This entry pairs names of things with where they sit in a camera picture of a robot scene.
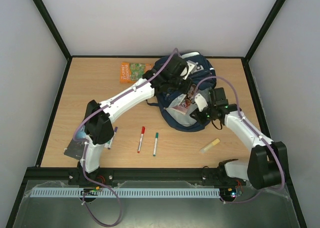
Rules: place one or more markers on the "light blue slotted cable duct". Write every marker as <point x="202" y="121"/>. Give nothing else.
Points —
<point x="48" y="192"/>

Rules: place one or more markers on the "navy blue backpack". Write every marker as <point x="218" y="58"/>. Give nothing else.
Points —
<point x="175" y="120"/>

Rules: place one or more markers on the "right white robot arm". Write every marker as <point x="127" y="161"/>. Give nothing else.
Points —
<point x="268" y="162"/>

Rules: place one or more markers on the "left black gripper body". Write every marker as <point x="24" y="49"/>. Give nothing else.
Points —
<point x="174" y="80"/>

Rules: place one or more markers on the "purple cap marker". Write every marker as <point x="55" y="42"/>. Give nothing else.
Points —
<point x="115" y="131"/>

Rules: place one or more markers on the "green label glue stick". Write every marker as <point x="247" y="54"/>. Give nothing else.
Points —
<point x="109" y="144"/>

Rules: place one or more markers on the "orange treehouse book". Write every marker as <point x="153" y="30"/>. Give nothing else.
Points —
<point x="131" y="72"/>

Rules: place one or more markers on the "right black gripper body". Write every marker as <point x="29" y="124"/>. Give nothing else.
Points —
<point x="197" y="115"/>

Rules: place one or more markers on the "green cap marker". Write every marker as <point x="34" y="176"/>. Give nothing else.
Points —
<point x="155" y="144"/>

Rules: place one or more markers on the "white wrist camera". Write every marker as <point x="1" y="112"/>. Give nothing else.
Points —
<point x="200" y="102"/>
<point x="190" y="68"/>

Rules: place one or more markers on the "dark blue Wuthering Heights book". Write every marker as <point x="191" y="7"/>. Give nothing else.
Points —
<point x="75" y="149"/>

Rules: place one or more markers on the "yellow highlighter pen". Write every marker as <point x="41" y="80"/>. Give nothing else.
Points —
<point x="209" y="146"/>

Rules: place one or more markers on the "red cap marker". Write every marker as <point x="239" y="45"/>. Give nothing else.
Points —
<point x="141" y="139"/>

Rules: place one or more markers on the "black aluminium frame rail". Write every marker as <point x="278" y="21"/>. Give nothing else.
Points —
<point x="215" y="177"/>

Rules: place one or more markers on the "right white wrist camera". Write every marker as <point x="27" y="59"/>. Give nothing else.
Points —
<point x="200" y="102"/>

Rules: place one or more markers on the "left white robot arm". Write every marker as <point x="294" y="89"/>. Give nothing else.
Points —
<point x="99" y="118"/>

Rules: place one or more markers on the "pink shrew paperback book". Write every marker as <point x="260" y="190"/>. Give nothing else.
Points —
<point x="182" y="103"/>

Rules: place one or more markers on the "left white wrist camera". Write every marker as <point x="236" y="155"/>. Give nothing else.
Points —
<point x="190" y="68"/>

